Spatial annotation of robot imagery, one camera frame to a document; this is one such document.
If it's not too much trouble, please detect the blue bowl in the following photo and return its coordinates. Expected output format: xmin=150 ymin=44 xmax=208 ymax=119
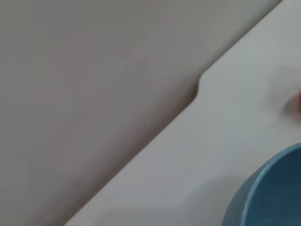
xmin=222 ymin=143 xmax=301 ymax=226

